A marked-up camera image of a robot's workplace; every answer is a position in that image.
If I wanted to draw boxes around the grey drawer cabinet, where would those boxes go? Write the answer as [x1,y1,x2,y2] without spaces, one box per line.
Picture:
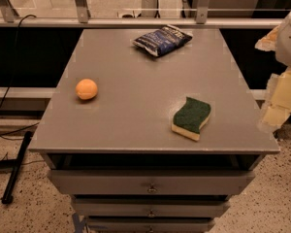
[28,27,281,233]

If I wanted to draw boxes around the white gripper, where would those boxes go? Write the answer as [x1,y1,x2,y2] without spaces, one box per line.
[255,12,291,133]

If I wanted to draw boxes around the top grey drawer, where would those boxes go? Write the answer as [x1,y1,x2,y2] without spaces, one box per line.
[48,170,255,195]

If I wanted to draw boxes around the orange fruit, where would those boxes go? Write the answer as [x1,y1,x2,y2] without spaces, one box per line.
[76,79,98,100]

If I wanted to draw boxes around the grey drawer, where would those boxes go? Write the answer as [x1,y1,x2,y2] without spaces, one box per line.
[87,217,214,233]
[48,170,255,195]
[72,197,230,218]

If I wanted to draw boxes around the metal railing frame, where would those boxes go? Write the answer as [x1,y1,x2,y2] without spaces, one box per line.
[0,0,291,28]

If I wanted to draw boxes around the blue snack bag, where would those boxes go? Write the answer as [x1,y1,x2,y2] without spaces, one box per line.
[133,25,192,57]

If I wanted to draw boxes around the middle grey drawer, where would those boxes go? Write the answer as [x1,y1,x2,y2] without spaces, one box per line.
[72,197,230,218]

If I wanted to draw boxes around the black floor stand leg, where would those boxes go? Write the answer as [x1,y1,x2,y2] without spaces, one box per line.
[1,131,32,205]

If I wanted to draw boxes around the black cable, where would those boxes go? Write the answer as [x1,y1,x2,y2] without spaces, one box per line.
[0,14,41,142]

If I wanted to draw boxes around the green yellow sponge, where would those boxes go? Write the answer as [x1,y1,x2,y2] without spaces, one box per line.
[172,97,211,142]

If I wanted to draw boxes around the bottom grey drawer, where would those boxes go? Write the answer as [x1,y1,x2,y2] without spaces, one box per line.
[87,217,214,233]

